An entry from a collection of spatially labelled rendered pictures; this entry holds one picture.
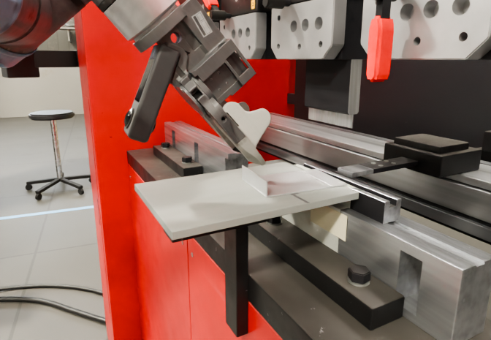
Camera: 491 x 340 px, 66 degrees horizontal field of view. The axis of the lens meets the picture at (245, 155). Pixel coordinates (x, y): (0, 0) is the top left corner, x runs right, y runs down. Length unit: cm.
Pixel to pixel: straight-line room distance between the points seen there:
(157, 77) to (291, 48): 23
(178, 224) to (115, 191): 97
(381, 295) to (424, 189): 33
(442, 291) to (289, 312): 17
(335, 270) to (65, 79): 877
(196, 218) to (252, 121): 14
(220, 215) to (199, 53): 19
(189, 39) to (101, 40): 86
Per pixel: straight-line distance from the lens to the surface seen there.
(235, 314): 60
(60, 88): 915
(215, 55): 45
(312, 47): 56
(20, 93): 924
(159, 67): 45
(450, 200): 76
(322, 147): 98
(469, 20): 41
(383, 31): 42
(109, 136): 134
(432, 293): 49
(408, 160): 72
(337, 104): 57
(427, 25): 43
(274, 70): 154
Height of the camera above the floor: 118
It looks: 14 degrees down
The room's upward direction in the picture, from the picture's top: straight up
